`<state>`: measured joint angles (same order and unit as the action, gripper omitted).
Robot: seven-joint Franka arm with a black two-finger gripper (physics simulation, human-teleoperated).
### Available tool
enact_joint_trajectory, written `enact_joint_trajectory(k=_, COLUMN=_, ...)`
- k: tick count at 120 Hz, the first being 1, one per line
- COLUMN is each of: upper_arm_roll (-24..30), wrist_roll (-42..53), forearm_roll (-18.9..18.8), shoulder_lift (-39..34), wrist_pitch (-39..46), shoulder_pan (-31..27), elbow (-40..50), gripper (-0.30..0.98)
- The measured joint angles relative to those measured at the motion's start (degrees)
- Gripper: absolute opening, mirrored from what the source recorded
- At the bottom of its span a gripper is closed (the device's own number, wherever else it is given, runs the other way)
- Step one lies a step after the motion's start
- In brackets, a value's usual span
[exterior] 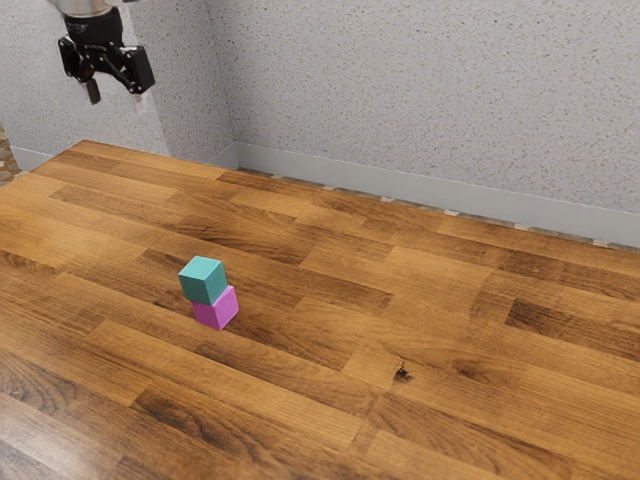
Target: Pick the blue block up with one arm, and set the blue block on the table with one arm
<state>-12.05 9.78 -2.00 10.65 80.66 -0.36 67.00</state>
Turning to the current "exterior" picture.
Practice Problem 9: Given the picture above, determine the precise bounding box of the teal cube block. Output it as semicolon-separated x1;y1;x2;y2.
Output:
177;255;226;307

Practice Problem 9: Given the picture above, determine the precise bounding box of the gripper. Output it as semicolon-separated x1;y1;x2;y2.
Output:
57;6;156;117

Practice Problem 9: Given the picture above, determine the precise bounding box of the pink cube block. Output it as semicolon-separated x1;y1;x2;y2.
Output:
189;284;240;332

